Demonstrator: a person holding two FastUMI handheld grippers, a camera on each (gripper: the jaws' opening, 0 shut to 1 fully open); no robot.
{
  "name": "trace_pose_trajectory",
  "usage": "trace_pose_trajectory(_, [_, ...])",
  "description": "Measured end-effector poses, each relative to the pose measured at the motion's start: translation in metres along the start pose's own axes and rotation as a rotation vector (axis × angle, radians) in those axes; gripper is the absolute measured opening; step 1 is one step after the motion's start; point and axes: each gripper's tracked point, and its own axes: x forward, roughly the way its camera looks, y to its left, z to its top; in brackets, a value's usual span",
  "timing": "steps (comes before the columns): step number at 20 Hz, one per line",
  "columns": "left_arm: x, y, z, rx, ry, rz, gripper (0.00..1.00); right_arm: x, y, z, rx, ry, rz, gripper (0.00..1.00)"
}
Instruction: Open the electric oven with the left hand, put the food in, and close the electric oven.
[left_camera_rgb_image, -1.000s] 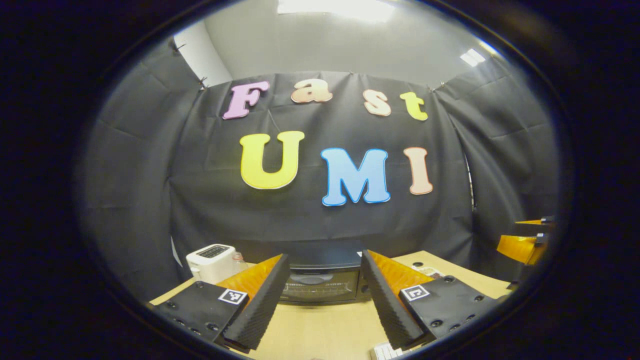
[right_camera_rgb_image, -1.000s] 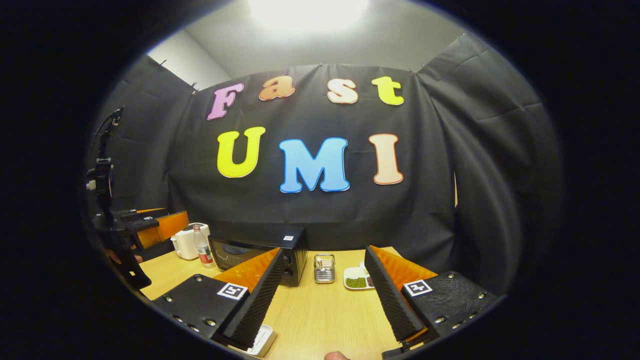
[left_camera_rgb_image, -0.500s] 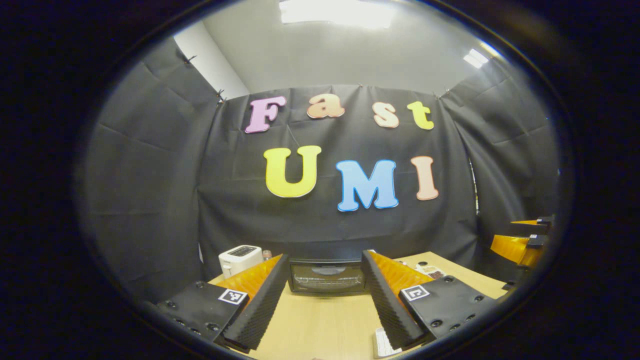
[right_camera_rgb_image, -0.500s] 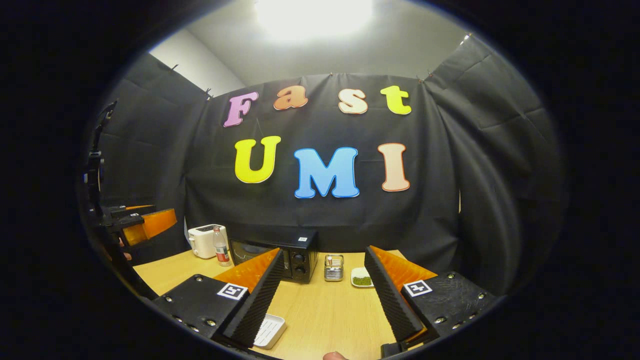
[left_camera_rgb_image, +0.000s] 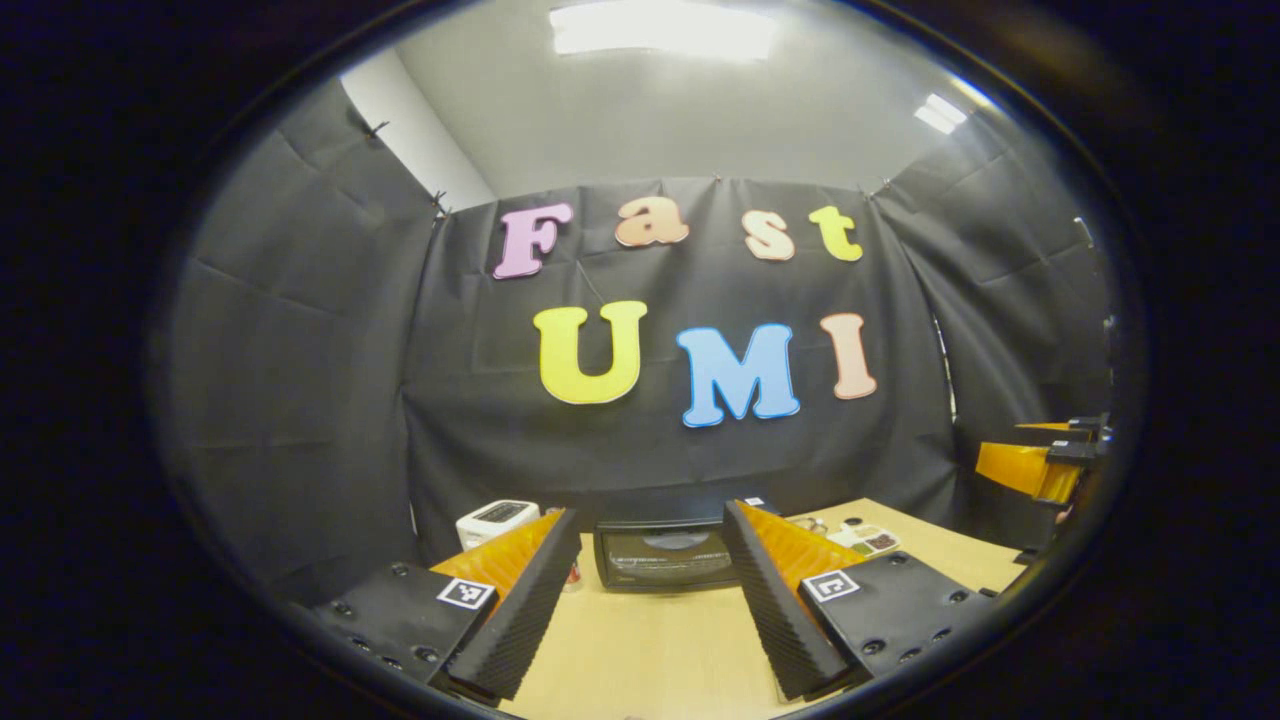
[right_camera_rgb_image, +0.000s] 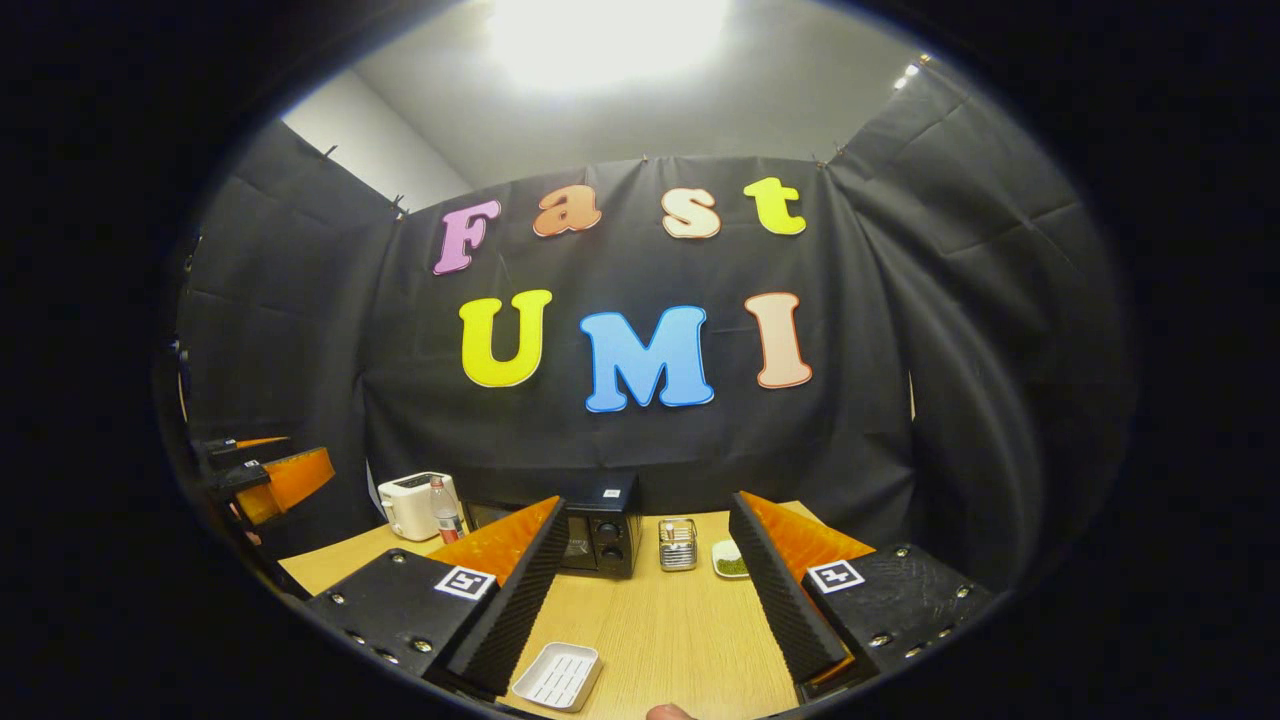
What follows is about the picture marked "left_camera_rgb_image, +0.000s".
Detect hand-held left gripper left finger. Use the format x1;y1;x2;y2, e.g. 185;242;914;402
315;507;584;703

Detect black electric oven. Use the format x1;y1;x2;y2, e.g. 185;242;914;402
593;495;781;594

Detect small ceiling light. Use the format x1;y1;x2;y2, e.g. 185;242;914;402
912;92;969;136

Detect white divided dish of beans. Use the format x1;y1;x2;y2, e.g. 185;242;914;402
826;517;901;558

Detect black backdrop cloth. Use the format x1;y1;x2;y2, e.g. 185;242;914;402
150;80;1116;601

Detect large ceiling light panel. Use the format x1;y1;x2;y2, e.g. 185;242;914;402
548;0;781;61

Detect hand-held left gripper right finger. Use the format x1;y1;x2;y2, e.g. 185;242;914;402
721;498;1002;702

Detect white toaster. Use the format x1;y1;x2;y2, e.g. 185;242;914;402
456;499;542;552

